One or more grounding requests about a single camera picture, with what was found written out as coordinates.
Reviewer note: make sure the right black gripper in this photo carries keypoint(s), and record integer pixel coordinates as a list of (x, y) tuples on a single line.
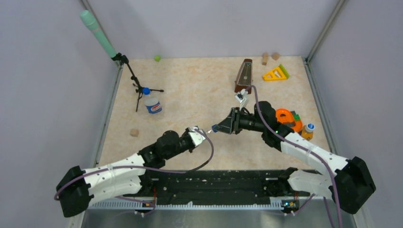
[(233, 121)]

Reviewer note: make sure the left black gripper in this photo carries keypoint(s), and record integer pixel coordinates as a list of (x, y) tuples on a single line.
[(186, 133)]

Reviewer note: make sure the blue bottle cap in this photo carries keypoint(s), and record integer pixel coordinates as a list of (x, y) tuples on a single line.
[(214, 128)]

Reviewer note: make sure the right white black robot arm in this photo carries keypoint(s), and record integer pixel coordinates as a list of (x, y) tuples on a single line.
[(347, 182)]

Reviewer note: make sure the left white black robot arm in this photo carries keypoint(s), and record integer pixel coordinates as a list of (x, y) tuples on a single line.
[(81, 188)]

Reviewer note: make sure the orange juice bottle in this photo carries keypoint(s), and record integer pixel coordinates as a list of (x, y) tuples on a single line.
[(307, 131)]

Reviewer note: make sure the brown metronome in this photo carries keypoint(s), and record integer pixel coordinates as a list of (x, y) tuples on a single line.
[(244, 77)]

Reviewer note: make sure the blue labelled white jar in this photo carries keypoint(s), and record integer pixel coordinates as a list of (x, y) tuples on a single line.
[(153, 105)]

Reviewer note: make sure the beige wooden cube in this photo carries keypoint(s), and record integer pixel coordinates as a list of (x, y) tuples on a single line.
[(134, 132)]

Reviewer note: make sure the orange toy tape dispenser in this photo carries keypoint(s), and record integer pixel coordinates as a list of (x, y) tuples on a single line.
[(290, 119)]

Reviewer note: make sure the black microphone tripod stand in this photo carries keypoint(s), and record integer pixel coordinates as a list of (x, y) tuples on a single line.
[(123, 60)]

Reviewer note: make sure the yellow triangle toy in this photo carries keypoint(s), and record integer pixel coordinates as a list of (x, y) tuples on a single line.
[(277, 74)]

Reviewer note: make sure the tall wooden block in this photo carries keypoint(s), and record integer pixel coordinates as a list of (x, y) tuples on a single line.
[(265, 58)]

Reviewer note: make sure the small wooden cube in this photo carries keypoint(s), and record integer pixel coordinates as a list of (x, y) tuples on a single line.
[(275, 56)]

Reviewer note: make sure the mint green microphone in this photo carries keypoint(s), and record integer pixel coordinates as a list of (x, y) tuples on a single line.
[(92, 24)]

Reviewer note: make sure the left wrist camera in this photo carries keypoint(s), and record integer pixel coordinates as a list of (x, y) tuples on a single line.
[(197, 135)]

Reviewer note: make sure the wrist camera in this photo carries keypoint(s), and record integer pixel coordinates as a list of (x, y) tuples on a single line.
[(197, 135), (242, 98)]

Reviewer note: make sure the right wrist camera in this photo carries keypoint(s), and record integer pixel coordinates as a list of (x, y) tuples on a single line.
[(242, 98)]

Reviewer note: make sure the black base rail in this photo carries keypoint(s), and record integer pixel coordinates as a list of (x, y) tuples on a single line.
[(218, 188)]

